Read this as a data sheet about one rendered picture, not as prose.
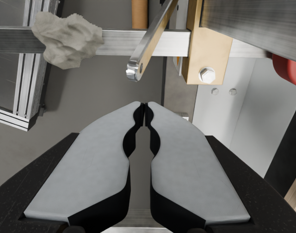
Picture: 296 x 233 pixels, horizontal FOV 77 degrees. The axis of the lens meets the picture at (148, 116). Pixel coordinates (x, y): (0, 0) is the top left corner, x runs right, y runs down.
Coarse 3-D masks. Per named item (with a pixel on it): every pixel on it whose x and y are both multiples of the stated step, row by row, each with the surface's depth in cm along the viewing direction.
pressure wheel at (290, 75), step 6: (276, 60) 22; (282, 60) 21; (288, 60) 20; (276, 66) 23; (282, 66) 22; (288, 66) 21; (294, 66) 20; (276, 72) 24; (282, 72) 22; (288, 72) 21; (294, 72) 21; (288, 78) 22; (294, 78) 21; (294, 84) 22
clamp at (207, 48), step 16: (192, 0) 23; (192, 16) 22; (192, 32) 22; (208, 32) 22; (192, 48) 23; (208, 48) 23; (224, 48) 23; (192, 64) 24; (208, 64) 24; (224, 64) 24; (192, 80) 25
